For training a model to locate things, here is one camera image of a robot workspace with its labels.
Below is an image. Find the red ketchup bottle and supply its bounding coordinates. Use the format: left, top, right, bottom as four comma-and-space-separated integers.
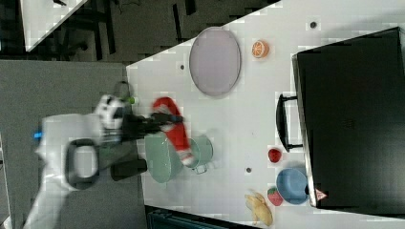
153, 97, 196, 168

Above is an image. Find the dark storage bin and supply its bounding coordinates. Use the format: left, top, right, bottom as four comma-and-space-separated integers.
145, 205, 256, 229

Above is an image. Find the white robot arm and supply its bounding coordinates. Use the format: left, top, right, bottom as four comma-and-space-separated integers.
23, 113, 182, 229

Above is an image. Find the blue bowl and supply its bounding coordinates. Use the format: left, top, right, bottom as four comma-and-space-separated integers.
276, 168, 309, 205

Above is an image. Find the green strainer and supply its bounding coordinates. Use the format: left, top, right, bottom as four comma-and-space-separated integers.
144, 134, 183, 183

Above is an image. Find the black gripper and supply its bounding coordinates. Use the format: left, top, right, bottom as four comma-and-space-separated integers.
121, 113, 183, 141

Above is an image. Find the silver black toaster oven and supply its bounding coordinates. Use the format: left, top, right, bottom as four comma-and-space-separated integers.
292, 27, 405, 219

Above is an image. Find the red strawberry toy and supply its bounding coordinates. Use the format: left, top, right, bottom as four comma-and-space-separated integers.
267, 187, 284, 206
267, 148, 282, 163

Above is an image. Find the teal metal mug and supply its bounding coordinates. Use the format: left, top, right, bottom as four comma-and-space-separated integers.
190, 135, 213, 175

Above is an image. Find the orange slice toy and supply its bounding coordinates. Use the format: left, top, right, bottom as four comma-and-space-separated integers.
251, 40, 269, 58

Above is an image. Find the grey round plate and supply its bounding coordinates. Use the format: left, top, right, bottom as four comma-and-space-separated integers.
189, 27, 242, 97

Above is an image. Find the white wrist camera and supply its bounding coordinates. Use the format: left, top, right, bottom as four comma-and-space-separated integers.
94, 94, 125, 130

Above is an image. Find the white side table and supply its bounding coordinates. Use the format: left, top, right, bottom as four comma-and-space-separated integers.
19, 0, 89, 52

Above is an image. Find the yellow banana toy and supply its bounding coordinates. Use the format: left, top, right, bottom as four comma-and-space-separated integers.
245, 190, 273, 226

